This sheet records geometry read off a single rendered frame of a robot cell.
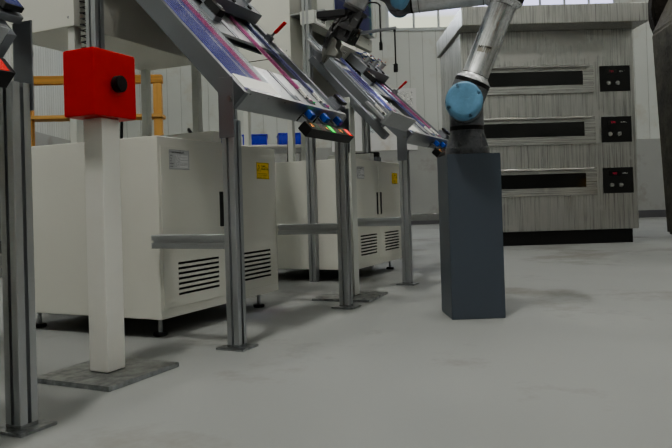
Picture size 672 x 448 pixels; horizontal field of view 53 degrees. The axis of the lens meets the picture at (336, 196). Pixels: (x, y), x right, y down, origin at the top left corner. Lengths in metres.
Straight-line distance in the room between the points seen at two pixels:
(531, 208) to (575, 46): 1.38
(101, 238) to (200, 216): 0.62
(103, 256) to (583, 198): 4.68
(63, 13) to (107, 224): 0.96
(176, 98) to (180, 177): 9.11
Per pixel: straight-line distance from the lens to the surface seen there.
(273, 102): 2.08
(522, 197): 5.69
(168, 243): 2.02
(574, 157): 5.84
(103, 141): 1.69
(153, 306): 2.13
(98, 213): 1.69
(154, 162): 2.11
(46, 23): 2.49
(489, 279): 2.29
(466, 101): 2.18
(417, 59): 11.28
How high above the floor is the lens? 0.40
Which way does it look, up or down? 1 degrees up
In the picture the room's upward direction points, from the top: 2 degrees counter-clockwise
